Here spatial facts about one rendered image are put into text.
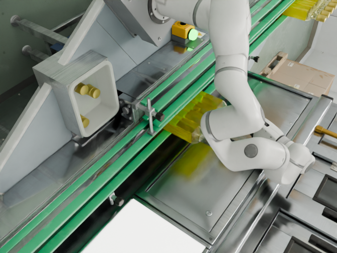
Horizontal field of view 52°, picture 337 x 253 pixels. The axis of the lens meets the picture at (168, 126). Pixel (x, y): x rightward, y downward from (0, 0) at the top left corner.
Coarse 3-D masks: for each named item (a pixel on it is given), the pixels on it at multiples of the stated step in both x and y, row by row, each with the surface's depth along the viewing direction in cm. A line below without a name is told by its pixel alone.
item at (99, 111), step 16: (80, 80) 100; (96, 80) 117; (112, 80) 113; (80, 96) 114; (112, 96) 118; (80, 112) 117; (96, 112) 121; (112, 112) 121; (80, 128) 110; (96, 128) 116
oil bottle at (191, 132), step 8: (176, 120) 131; (184, 120) 131; (168, 128) 132; (176, 128) 129; (184, 128) 128; (192, 128) 128; (200, 128) 128; (184, 136) 129; (192, 136) 126; (200, 136) 127
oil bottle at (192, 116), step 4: (184, 108) 136; (188, 108) 136; (180, 112) 134; (184, 112) 134; (188, 112) 134; (192, 112) 134; (196, 112) 134; (184, 116) 133; (188, 116) 133; (192, 116) 132; (196, 116) 132; (200, 116) 132; (192, 120) 131; (196, 120) 131; (200, 120) 131; (200, 124) 130
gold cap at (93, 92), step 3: (87, 84) 114; (90, 87) 113; (93, 87) 113; (90, 90) 112; (93, 90) 112; (96, 90) 112; (99, 90) 113; (87, 93) 113; (90, 93) 112; (93, 93) 112; (96, 93) 113; (99, 93) 114; (93, 96) 112; (96, 96) 114
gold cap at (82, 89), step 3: (78, 84) 107; (81, 84) 107; (84, 84) 107; (78, 87) 107; (81, 87) 106; (84, 87) 107; (87, 87) 108; (75, 90) 108; (78, 90) 107; (81, 90) 107; (84, 90) 108; (87, 90) 109; (81, 93) 107; (84, 93) 108
